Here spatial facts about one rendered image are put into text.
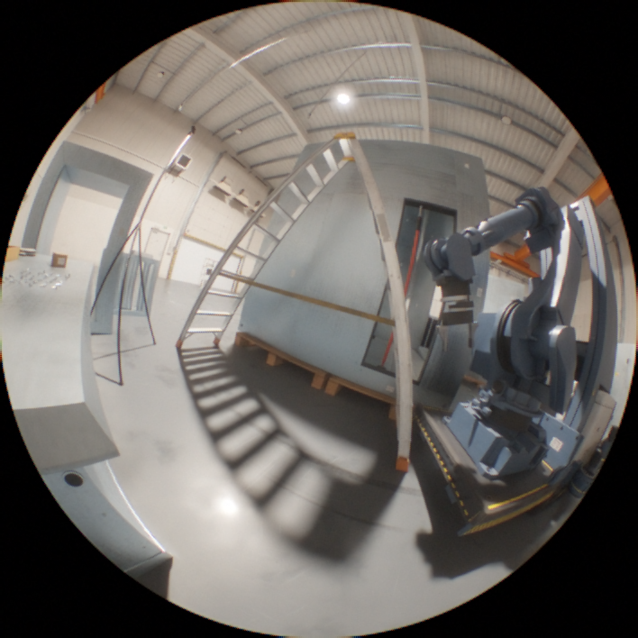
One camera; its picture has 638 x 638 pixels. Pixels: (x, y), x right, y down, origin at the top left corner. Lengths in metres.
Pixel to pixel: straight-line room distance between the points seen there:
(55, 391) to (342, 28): 7.62
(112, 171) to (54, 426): 2.08
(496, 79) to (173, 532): 8.72
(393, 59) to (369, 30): 1.21
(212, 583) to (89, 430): 0.63
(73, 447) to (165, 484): 0.70
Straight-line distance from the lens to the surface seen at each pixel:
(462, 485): 0.86
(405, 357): 1.01
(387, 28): 7.36
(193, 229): 10.78
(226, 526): 0.82
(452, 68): 7.63
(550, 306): 0.93
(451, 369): 1.83
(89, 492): 0.37
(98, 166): 2.23
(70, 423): 0.23
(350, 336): 1.76
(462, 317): 0.78
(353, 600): 0.85
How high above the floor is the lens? 0.78
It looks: 4 degrees down
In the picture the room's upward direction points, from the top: 17 degrees clockwise
